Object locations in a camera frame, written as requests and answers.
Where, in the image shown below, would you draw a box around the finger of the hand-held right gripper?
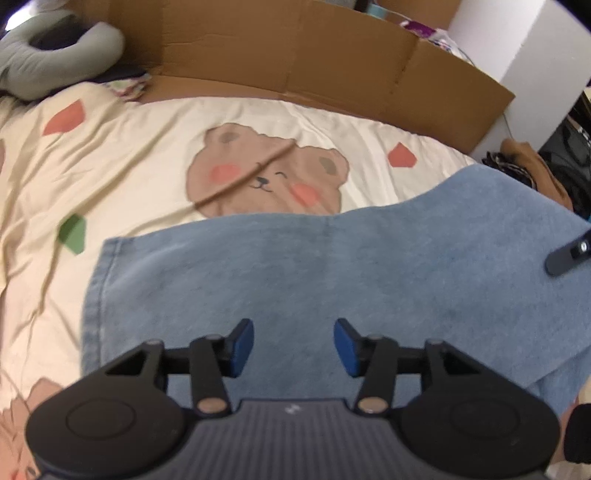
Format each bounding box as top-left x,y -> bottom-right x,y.
544,230 -> 591,278

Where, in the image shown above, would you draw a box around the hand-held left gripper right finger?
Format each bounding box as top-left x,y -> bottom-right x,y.
333,318 -> 488,417

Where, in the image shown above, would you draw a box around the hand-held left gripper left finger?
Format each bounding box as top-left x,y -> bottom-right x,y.
104,318 -> 256,418

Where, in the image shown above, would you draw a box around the light blue denim jeans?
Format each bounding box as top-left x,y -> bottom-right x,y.
81,164 -> 591,416

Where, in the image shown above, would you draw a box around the black clothes pile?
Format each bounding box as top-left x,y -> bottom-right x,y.
538,85 -> 591,220

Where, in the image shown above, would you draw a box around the folded brown cloth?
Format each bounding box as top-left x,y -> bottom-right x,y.
501,137 -> 576,211

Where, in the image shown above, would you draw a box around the black brown-patterned folded cloth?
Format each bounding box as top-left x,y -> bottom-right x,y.
481,150 -> 536,190

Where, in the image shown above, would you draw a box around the dark cloth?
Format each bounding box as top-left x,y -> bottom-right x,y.
564,402 -> 591,465

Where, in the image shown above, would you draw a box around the white printed packet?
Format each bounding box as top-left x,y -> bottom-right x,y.
431,28 -> 467,59

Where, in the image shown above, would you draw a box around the purple and white packet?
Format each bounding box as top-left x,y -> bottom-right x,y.
399,16 -> 437,40

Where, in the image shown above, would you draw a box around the floral patterned cloth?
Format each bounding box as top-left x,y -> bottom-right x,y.
104,74 -> 153,100

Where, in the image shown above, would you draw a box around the black flat cloth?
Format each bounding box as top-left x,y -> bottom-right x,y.
88,64 -> 153,86

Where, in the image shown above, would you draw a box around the large cardboard sheet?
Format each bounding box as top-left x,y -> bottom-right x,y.
107,0 -> 516,156

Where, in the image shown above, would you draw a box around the grey neck pillow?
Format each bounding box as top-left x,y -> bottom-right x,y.
0,14 -> 126,101

